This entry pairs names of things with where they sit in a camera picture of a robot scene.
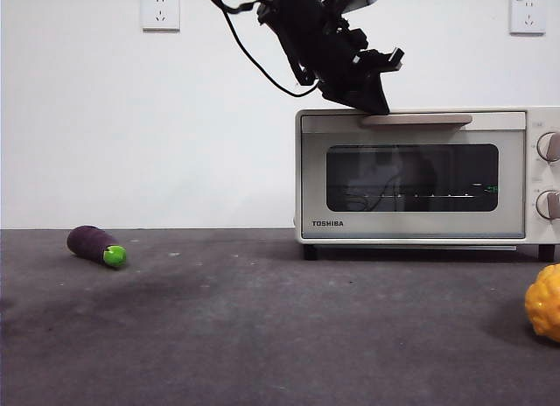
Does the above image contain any glass oven door with handle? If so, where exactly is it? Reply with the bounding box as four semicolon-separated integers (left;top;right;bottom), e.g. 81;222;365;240
299;111;528;240

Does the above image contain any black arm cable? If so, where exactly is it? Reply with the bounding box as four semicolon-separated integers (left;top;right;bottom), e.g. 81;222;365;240
199;0;320;97

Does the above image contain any large round oven knob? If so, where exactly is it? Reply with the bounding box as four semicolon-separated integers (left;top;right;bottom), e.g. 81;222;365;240
535;189;560;221
536;132;560;163

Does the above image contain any metal wire oven rack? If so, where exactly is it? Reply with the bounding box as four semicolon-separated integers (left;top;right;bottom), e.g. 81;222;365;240
343;191;476;201

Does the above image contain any purple toy eggplant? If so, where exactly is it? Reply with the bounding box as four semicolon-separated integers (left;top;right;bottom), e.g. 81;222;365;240
66;224;128;270

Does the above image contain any cream Toshiba toaster oven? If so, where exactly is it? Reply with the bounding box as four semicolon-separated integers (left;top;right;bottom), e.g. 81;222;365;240
295;107;560;263

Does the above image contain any white wall socket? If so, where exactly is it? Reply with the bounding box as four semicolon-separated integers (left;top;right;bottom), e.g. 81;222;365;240
140;0;181;32
508;0;547;36

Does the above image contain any bumpy yellow toy squash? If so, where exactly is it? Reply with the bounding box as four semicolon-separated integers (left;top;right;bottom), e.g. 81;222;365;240
524;263;560;346

